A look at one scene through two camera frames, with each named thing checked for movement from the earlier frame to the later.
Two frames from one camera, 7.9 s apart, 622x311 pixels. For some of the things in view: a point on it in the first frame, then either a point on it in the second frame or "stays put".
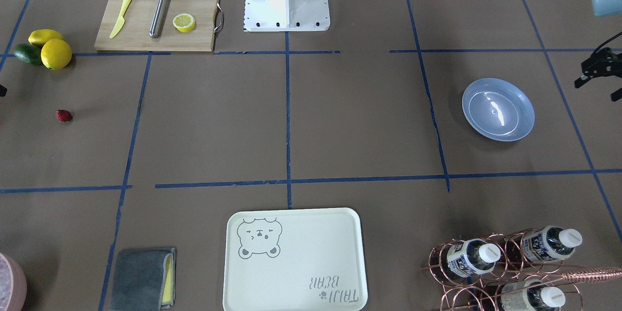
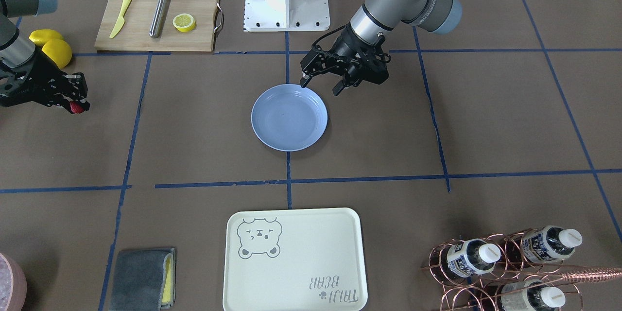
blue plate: x=498 y=109 to x=289 y=117
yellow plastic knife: x=121 y=19 stays put
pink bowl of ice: x=13 y=285 stays put
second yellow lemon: x=39 y=37 stays put
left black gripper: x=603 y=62 to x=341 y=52
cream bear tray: x=310 y=259 stays put
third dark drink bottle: x=531 y=295 stays put
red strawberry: x=63 y=115 to x=75 y=107
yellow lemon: x=56 y=54 stays put
